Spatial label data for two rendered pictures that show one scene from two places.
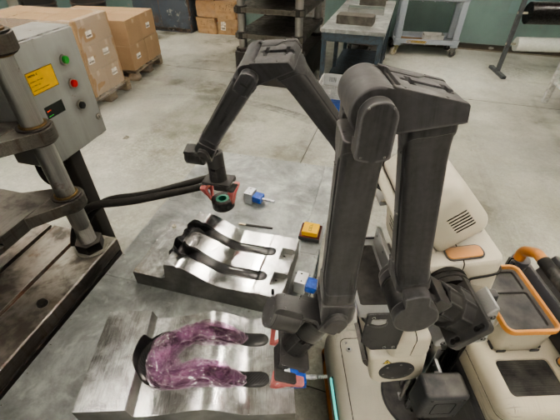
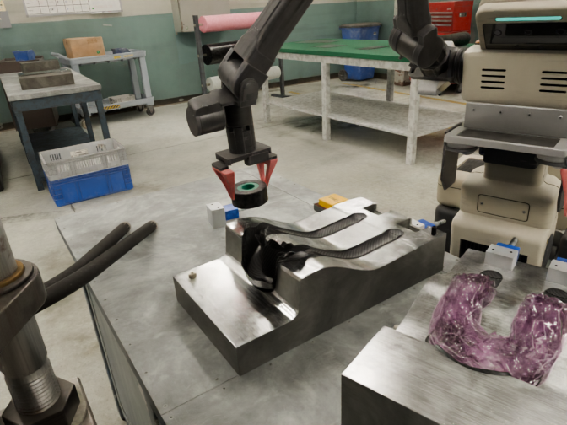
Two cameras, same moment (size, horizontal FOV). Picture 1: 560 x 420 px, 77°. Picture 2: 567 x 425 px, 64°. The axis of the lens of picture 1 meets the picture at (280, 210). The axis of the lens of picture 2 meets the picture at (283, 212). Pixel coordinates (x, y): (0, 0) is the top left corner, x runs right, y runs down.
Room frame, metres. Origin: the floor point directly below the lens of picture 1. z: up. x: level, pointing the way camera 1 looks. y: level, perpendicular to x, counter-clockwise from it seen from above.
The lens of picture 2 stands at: (0.33, 0.83, 1.34)
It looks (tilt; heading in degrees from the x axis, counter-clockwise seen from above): 25 degrees down; 312
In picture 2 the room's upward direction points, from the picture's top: 3 degrees counter-clockwise
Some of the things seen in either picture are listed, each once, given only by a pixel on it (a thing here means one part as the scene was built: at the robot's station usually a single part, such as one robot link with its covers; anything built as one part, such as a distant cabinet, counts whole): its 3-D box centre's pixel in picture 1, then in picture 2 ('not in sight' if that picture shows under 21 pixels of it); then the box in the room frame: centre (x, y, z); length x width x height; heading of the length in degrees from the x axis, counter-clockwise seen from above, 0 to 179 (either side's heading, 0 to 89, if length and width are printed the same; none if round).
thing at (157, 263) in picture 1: (218, 256); (312, 257); (0.82, 0.21, 0.87); 0.50 x 0.26 x 0.14; 75
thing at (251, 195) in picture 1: (260, 198); (232, 211); (1.19, 0.08, 0.83); 0.13 x 0.05 x 0.05; 67
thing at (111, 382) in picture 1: (197, 363); (500, 338); (0.45, 0.22, 0.86); 0.50 x 0.26 x 0.11; 92
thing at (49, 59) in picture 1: (94, 212); not in sight; (1.20, 0.83, 0.74); 0.31 x 0.22 x 1.47; 165
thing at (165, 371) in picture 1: (196, 352); (500, 312); (0.46, 0.21, 0.90); 0.26 x 0.18 x 0.08; 92
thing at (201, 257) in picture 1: (220, 248); (321, 235); (0.81, 0.20, 0.92); 0.35 x 0.16 x 0.09; 75
